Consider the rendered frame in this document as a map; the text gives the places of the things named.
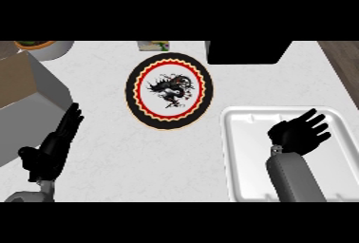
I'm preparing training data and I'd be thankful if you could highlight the grey box with brown top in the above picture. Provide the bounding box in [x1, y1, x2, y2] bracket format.
[0, 41, 74, 168]

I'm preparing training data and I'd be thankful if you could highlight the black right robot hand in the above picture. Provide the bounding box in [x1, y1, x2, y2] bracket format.
[266, 107, 332, 157]

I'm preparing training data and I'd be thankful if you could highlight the dragon print plate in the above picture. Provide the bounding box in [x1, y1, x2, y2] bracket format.
[124, 51, 214, 131]

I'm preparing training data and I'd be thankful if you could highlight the small green patterned box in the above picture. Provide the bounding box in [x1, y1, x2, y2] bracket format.
[136, 41, 171, 52]

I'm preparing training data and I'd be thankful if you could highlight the brown wooden panel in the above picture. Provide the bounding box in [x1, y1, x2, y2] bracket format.
[318, 41, 359, 110]

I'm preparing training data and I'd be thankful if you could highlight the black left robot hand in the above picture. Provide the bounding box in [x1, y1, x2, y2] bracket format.
[16, 102, 86, 183]

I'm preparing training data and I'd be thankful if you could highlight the black appliance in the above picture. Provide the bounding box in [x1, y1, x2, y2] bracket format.
[205, 41, 293, 65]

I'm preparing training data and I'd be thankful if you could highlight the white pot with orange rim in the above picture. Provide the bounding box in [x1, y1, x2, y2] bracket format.
[13, 41, 75, 62]

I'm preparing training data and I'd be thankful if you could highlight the white tray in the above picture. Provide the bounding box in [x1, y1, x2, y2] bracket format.
[220, 105, 359, 203]

